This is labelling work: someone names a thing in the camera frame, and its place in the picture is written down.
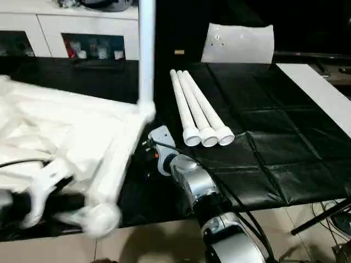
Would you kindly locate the white plastic table leg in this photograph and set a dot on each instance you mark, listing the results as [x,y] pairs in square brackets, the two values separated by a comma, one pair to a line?
[184,107]
[197,109]
[146,55]
[211,112]

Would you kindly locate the white plastic table top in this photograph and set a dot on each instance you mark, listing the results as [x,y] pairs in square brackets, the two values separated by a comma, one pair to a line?
[71,137]

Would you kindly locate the small tan label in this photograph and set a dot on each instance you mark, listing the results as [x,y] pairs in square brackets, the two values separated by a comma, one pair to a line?
[179,52]

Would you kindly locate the black work mat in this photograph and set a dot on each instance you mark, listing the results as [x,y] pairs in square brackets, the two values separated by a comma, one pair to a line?
[263,142]

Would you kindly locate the small red item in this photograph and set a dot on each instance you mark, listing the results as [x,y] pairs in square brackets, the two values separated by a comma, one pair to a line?
[69,49]

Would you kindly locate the white plastic bag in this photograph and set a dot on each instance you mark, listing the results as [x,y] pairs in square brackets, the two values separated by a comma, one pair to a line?
[238,44]

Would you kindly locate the grey bag on cabinet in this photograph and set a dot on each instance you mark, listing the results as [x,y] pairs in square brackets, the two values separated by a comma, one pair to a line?
[98,4]

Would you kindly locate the white cabinet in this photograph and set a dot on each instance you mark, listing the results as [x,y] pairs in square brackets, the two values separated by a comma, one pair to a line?
[33,27]

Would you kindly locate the white flat board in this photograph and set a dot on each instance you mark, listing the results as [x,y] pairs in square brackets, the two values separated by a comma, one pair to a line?
[321,93]

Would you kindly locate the black stand bar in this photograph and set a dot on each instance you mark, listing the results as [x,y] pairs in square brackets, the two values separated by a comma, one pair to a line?
[321,216]

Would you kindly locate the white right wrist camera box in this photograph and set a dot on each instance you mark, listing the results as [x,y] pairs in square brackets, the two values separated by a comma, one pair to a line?
[162,145]

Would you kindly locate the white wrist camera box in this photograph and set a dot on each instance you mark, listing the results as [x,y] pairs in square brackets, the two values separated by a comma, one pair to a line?
[46,189]
[162,145]

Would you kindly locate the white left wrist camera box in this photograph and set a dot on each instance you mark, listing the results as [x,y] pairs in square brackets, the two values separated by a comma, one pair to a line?
[46,189]

